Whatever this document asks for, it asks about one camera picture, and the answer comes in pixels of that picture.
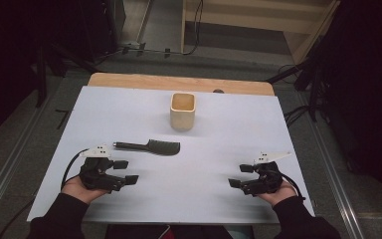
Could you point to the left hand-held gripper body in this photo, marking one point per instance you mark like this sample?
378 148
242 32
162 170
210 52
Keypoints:
96 174

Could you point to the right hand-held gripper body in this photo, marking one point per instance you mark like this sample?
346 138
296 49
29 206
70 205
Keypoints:
267 181

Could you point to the person's right hand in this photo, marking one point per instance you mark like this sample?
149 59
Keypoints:
278 195

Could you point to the person's left hand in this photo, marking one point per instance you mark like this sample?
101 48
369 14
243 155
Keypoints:
77 191

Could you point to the white paper mat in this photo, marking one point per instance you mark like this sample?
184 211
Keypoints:
212 149

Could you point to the beige square cup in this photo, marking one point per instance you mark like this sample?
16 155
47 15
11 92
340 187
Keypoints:
182 119

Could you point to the small dark knob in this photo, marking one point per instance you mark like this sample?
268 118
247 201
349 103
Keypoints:
218 91

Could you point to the black stand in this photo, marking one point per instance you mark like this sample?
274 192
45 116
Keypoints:
311 76
41 76

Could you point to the black curtain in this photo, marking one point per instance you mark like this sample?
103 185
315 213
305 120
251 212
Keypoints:
10 49
368 83

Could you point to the light wooden shelf unit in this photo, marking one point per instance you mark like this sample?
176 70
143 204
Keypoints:
245 18

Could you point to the metal floor rail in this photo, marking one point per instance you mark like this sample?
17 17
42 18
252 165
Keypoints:
335 186
10 166

